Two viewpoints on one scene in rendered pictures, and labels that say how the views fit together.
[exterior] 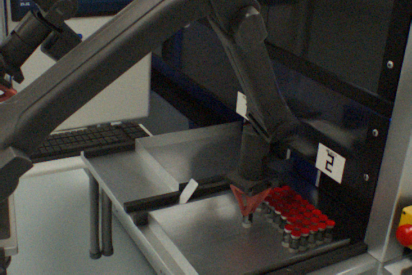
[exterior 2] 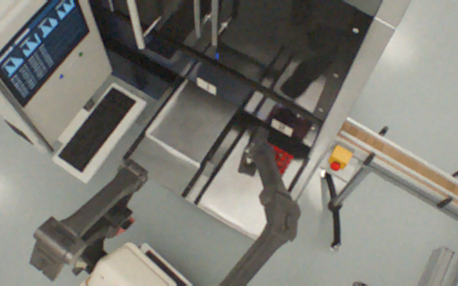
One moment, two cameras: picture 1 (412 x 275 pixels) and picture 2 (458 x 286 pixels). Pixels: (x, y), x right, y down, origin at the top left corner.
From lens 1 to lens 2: 1.24 m
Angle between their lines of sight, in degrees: 48
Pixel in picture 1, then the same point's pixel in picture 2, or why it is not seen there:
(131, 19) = (262, 260)
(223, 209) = (229, 165)
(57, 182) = not seen: hidden behind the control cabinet
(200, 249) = (237, 204)
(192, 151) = (178, 116)
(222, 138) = (186, 90)
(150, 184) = (178, 165)
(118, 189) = (166, 180)
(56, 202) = not seen: hidden behind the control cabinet
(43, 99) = not seen: outside the picture
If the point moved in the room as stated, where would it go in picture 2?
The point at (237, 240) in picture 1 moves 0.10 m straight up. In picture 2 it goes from (249, 186) to (251, 178)
